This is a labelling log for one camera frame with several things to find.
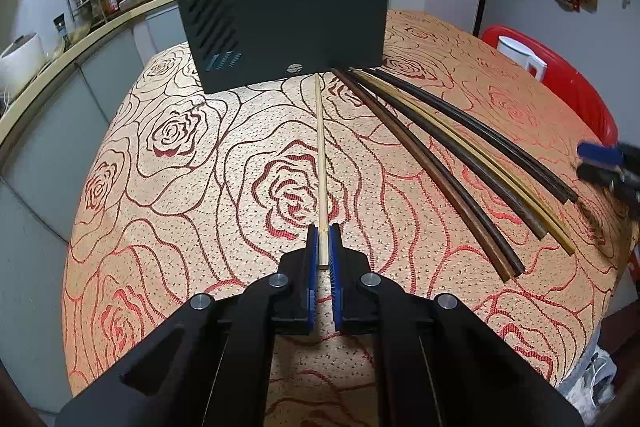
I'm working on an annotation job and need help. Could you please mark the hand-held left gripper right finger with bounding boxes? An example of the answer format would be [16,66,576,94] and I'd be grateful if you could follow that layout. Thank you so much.
[330,222,584,427]

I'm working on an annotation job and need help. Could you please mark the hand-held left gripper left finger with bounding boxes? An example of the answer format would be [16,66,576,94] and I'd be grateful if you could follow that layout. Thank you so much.
[55,225,320,427]

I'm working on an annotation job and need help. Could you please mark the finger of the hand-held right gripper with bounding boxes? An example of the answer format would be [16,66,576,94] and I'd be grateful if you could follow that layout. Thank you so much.
[576,141,640,168]
[576,163,640,204]

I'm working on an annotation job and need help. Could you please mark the yellow-edged dark chopstick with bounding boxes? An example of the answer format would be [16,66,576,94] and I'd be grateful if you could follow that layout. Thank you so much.
[356,67,576,256]

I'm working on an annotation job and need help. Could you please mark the dark brown chopstick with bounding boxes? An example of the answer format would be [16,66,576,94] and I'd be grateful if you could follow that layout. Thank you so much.
[350,67,549,241]

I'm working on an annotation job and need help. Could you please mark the light bamboo chopstick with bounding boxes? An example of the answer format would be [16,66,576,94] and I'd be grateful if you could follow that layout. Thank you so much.
[315,73,332,269]

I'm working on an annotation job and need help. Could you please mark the brown wooden chopstick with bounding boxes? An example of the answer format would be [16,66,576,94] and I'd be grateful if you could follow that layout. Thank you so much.
[342,68,526,274]
[331,68,514,283]

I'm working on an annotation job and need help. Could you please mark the black utensil holder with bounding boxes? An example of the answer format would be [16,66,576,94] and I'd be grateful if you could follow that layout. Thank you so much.
[169,0,392,96]

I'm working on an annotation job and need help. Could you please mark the red plastic stool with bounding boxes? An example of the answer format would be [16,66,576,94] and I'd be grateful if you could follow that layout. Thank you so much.
[480,25,620,146]

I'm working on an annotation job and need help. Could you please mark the rose-patterned tablecloth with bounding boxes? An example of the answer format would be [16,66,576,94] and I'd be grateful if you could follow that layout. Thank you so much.
[62,9,640,427]

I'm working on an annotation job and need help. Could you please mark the white electric kettle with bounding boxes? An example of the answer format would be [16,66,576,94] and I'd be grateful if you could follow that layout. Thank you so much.
[496,36,549,82]

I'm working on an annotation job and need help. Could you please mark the grey lower cabinets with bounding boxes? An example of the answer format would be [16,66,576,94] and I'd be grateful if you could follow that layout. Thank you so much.
[0,4,195,408]

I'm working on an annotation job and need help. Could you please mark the beige kitchen countertop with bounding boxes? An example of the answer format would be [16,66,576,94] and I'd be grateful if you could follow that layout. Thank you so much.
[0,0,182,158]

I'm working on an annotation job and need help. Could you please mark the white rice cooker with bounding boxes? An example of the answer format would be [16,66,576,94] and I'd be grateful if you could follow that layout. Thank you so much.
[0,32,44,98]

